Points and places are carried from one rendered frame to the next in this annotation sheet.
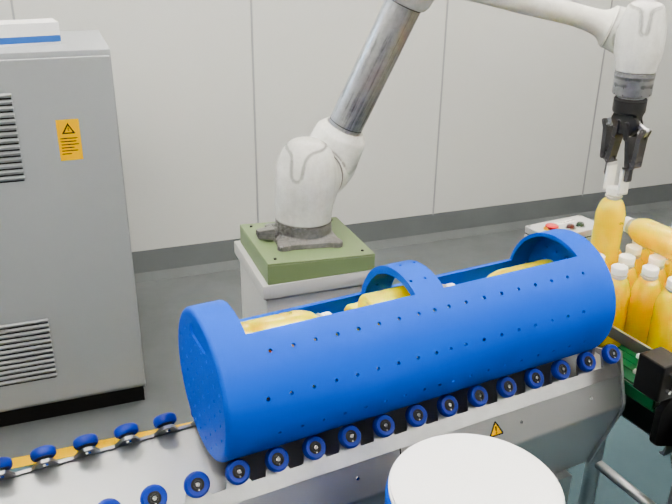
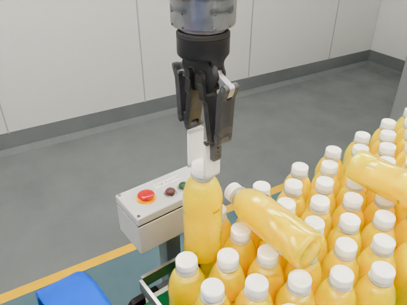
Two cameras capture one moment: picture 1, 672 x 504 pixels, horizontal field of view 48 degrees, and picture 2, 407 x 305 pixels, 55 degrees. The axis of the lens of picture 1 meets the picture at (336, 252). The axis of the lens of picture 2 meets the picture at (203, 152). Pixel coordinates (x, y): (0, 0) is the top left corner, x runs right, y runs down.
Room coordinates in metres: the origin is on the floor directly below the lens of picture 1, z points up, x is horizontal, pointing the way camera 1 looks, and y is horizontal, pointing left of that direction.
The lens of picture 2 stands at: (1.23, -0.60, 1.63)
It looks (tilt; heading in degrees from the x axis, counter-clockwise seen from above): 32 degrees down; 350
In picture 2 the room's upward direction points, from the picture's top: straight up
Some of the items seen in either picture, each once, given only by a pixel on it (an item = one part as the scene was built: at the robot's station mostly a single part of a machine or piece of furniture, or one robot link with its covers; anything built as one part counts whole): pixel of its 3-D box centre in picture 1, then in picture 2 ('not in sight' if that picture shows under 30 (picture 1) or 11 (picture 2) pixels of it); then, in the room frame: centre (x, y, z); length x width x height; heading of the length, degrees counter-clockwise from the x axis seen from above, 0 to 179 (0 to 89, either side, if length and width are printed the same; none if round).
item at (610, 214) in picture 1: (607, 229); (202, 214); (1.76, -0.68, 1.15); 0.07 x 0.07 x 0.19
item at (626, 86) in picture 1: (633, 84); (203, 6); (1.76, -0.69, 1.52); 0.09 x 0.09 x 0.06
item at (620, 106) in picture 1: (627, 115); (203, 60); (1.76, -0.69, 1.44); 0.08 x 0.07 x 0.09; 27
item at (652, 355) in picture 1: (657, 375); not in sight; (1.41, -0.71, 0.95); 0.10 x 0.07 x 0.10; 27
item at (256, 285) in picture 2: (650, 272); (256, 287); (1.63, -0.75, 1.10); 0.04 x 0.04 x 0.02
